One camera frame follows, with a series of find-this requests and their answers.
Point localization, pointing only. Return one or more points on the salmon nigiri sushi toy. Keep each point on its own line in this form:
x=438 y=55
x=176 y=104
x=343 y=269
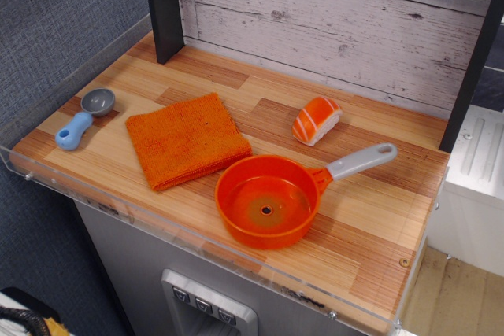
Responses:
x=315 y=120

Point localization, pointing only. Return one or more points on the orange folded cloth napkin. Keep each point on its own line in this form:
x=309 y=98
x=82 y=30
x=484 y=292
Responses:
x=185 y=141

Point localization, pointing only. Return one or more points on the grey toy fridge cabinet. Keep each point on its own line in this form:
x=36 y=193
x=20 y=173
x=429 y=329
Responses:
x=134 y=260

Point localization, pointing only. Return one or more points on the blue grey toy scoop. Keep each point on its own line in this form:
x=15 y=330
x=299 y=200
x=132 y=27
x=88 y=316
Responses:
x=94 y=104

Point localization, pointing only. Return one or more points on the silver dispenser button panel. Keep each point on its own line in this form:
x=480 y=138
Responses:
x=199 y=310

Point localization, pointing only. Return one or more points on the clear acrylic table guard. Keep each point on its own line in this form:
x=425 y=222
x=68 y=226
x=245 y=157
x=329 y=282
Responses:
x=354 y=263

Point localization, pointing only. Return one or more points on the white plastic ridged block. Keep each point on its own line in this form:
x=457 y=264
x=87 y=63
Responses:
x=467 y=219

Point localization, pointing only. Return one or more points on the black yellow object bottom left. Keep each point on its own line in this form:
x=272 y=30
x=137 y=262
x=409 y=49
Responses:
x=23 y=314

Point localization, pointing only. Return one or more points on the orange toy pan grey handle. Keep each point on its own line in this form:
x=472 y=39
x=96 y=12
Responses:
x=269 y=201

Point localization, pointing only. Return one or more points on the black left upright post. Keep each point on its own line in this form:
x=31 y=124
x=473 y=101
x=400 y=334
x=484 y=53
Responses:
x=167 y=28

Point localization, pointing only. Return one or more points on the black upright post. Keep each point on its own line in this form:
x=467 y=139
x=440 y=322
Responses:
x=167 y=28
x=476 y=65

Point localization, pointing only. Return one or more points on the black right upright post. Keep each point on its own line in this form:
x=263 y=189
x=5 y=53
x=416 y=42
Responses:
x=476 y=65

